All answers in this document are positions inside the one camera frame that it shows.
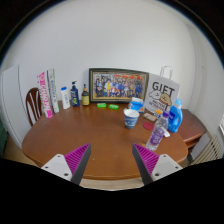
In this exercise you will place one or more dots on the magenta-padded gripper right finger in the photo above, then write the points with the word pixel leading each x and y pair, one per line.
pixel 147 160

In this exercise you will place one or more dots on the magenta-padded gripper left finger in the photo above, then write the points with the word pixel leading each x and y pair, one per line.
pixel 76 160

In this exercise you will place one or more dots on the clear purple-capped water bottle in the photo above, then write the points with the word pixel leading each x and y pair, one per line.
pixel 156 134

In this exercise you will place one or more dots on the white remote control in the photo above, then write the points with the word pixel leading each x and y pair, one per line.
pixel 166 133

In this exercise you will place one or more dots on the flat round red coaster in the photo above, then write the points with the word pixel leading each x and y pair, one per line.
pixel 147 126

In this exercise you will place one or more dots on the patterned snack packet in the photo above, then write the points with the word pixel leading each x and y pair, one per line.
pixel 149 117

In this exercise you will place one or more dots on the blue patterned paper cup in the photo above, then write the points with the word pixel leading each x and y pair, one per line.
pixel 131 119

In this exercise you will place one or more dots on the colourful puzzle cube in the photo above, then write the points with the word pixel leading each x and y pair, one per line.
pixel 158 113

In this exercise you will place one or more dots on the blue detergent bottle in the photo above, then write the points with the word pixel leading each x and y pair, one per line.
pixel 175 118

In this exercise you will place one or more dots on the blue tissue pack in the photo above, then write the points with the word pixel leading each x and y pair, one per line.
pixel 136 105

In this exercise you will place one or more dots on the white lotion bottle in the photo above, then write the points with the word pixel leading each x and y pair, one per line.
pixel 65 99

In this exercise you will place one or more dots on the amber pump bottle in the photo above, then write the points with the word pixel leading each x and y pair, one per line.
pixel 85 98

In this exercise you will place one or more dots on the white radiator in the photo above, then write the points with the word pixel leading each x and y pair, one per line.
pixel 210 150

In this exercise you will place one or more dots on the white paper gift bag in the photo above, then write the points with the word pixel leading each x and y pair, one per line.
pixel 161 91

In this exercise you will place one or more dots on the brown wooden chair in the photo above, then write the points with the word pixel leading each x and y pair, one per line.
pixel 32 105

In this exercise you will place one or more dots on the pink and white tube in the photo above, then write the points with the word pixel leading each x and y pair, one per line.
pixel 45 95

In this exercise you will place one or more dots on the framed group photo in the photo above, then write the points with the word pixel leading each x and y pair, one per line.
pixel 118 85

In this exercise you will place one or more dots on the white cabinet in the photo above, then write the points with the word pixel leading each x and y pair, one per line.
pixel 13 103

